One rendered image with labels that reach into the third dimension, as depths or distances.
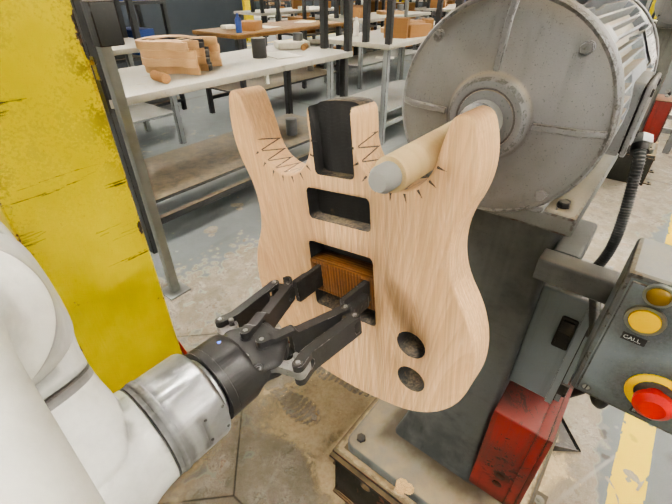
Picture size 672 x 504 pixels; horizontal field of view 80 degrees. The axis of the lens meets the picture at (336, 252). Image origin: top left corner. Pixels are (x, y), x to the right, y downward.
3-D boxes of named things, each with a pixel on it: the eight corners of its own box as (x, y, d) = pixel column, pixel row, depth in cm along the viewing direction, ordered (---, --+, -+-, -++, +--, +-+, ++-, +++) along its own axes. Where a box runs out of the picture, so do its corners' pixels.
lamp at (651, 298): (636, 300, 45) (648, 279, 43) (669, 312, 43) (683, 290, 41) (635, 303, 44) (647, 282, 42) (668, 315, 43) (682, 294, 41)
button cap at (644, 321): (625, 319, 47) (636, 300, 45) (655, 331, 46) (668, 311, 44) (623, 326, 46) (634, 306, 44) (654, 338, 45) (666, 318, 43)
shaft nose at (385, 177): (407, 181, 33) (387, 192, 35) (392, 155, 32) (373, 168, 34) (394, 190, 31) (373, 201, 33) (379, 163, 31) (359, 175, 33)
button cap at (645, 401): (629, 390, 51) (643, 369, 49) (667, 407, 49) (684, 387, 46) (624, 411, 48) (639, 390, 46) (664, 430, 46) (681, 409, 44)
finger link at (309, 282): (300, 302, 51) (296, 300, 52) (334, 276, 56) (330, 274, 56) (297, 282, 50) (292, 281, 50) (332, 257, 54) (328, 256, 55)
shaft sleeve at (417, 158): (495, 129, 44) (471, 143, 46) (482, 103, 44) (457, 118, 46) (413, 184, 32) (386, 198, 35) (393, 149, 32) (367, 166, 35)
